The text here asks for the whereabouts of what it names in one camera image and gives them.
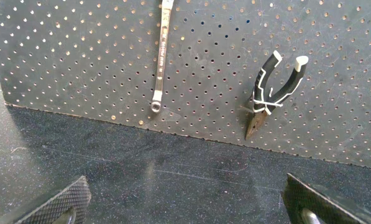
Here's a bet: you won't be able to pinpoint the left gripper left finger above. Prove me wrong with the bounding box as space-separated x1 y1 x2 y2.
0 175 92 224

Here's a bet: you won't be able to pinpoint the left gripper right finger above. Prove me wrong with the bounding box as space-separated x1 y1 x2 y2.
281 172 371 224

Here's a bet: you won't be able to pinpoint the black and white pliers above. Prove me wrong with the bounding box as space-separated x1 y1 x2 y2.
244 50 309 141

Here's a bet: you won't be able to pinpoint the black pegboard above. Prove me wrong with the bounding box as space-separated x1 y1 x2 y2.
0 0 371 171

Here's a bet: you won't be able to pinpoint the metal hook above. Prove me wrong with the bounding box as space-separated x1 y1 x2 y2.
252 86 285 109

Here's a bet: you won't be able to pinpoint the wrench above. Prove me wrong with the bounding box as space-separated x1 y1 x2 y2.
150 0 175 114

